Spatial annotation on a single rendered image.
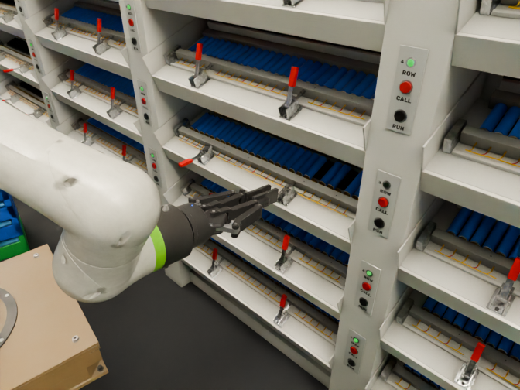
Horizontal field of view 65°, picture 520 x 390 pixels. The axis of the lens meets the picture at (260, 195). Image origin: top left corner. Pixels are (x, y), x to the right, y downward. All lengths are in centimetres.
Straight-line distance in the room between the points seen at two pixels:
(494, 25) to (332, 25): 22
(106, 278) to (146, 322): 84
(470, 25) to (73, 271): 58
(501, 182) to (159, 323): 106
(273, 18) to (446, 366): 70
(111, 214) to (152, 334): 92
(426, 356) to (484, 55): 56
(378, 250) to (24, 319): 71
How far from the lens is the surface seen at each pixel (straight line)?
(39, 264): 110
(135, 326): 139
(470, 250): 77
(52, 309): 98
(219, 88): 93
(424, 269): 77
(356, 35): 67
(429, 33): 61
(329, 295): 95
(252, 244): 106
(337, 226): 82
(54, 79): 175
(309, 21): 71
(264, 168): 94
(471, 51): 60
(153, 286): 150
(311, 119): 77
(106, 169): 49
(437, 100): 62
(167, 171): 120
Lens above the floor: 104
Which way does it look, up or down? 33 degrees down
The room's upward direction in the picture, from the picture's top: straight up
